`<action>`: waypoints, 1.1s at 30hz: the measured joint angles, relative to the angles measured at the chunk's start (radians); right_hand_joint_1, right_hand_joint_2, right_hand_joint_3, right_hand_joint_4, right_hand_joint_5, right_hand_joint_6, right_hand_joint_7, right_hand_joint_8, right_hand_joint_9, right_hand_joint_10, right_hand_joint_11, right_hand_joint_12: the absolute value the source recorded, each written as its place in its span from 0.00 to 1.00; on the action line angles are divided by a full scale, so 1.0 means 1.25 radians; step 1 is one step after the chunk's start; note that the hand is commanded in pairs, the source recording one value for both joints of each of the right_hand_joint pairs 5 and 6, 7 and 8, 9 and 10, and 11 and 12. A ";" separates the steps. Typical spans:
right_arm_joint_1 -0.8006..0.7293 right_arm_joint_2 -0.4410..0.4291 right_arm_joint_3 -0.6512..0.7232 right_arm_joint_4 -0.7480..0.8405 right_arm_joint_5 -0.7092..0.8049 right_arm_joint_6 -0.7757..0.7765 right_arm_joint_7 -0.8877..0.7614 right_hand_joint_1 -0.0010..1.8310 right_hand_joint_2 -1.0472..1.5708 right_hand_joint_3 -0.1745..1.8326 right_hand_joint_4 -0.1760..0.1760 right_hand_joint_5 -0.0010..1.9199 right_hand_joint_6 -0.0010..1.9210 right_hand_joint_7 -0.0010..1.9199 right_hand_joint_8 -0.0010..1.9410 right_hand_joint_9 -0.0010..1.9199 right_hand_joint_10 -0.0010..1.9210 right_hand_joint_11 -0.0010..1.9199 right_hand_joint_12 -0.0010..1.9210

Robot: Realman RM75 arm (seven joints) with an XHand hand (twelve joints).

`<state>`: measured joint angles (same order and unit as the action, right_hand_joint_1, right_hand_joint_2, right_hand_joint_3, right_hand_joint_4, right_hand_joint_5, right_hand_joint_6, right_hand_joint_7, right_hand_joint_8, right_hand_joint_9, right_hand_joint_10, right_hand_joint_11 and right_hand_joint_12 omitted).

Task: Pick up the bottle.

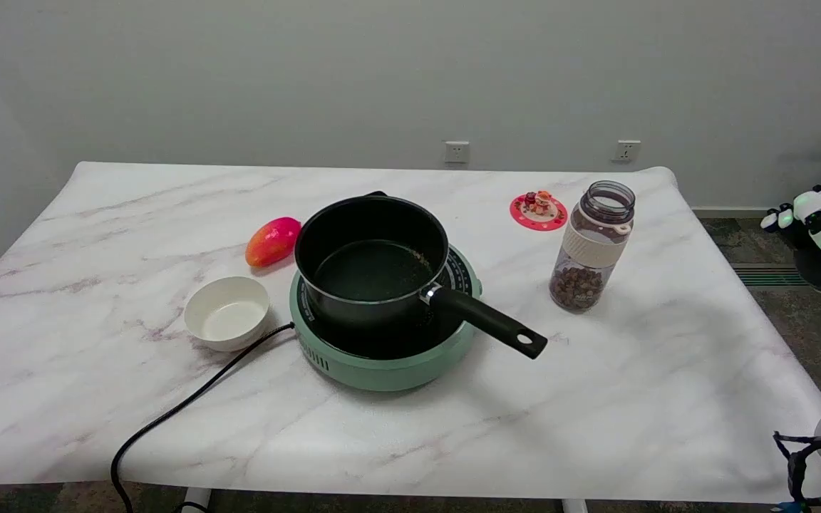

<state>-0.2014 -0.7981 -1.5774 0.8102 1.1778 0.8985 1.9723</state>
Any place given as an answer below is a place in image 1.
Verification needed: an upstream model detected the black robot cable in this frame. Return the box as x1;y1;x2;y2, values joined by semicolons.
773;431;821;509

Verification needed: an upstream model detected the white ceramic bowl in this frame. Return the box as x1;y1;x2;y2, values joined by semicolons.
184;276;271;352

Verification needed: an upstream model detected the red orange mango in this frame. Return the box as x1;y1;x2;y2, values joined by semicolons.
245;217;302;269

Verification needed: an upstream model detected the clear bottle with brown contents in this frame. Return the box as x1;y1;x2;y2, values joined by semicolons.
549;180;636;314

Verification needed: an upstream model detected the black saucepan with handle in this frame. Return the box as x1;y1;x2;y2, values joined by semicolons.
294;191;549;360

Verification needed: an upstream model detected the floor vent grille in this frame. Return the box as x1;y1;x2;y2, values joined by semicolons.
732;264;810;288

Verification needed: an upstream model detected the red coaster with figurine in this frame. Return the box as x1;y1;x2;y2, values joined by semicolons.
510;190;569;232

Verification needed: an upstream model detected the green induction cooker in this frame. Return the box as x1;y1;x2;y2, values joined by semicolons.
289;244;483;392

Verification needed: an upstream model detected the black power cord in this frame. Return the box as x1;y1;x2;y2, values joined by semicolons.
110;322;296;513

